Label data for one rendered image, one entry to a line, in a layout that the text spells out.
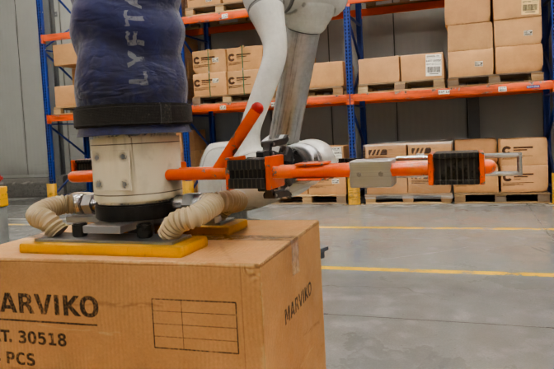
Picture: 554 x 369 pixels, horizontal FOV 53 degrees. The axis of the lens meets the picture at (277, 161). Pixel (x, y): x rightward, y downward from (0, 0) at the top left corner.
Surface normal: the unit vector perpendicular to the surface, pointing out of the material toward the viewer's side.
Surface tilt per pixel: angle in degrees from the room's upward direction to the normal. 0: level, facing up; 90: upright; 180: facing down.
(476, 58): 86
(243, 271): 90
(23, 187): 90
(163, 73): 78
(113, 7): 74
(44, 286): 90
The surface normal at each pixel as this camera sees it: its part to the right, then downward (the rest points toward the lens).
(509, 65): -0.32, 0.13
